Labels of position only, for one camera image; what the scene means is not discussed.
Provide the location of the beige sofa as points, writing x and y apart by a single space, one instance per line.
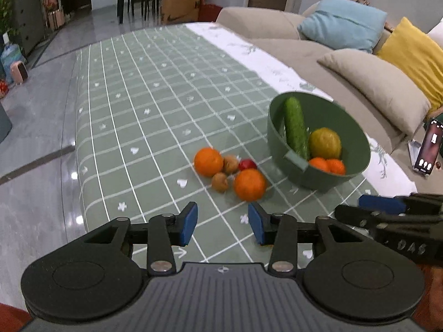
275 32

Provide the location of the large yellow-green pomelo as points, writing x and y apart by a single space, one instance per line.
325 143

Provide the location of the green cucumber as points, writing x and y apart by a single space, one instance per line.
295 128

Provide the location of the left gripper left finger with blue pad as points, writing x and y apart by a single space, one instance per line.
165 231

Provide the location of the smartphone on stand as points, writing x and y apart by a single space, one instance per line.
423 155

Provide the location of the small orange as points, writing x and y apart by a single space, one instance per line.
320 163
336 166

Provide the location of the pink small heater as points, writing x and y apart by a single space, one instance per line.
19 72

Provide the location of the red box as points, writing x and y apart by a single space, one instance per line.
208 12

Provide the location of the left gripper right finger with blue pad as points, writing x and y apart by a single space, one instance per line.
280 232

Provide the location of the brown kiwi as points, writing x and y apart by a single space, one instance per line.
220 182
231 164

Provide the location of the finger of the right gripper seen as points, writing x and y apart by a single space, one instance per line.
383 204

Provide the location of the brown paper shopping bag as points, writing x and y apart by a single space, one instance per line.
179 11

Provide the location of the beige cushion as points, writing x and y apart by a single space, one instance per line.
392 92

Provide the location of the green checkered tablecloth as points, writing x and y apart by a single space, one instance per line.
149 100

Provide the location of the large orange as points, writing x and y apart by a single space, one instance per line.
250 185

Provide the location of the green colander bowl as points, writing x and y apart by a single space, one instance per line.
318 113

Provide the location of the red patterned bag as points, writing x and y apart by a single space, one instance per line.
4 89

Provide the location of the water bottle jug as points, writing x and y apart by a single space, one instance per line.
11 53

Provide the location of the light blue cushion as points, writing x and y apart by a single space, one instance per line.
344 24

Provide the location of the orange top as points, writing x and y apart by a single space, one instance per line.
208 162

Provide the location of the yellow cushion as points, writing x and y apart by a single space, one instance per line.
419 57

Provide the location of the red apple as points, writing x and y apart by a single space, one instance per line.
245 164

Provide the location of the dark drawer cabinet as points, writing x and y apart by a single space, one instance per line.
28 21

